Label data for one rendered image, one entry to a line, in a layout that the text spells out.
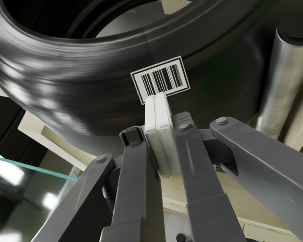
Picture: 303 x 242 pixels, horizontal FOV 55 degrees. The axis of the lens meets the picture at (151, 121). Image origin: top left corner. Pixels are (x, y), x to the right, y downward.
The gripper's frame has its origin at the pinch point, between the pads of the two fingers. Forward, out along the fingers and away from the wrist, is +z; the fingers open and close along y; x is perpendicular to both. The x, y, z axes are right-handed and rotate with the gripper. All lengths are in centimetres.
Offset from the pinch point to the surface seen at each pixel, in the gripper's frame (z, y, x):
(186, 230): 58, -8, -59
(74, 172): 628, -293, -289
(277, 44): 15.8, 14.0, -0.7
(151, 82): 15.4, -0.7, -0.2
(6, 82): 22.8, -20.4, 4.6
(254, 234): 50, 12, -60
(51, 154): 1003, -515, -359
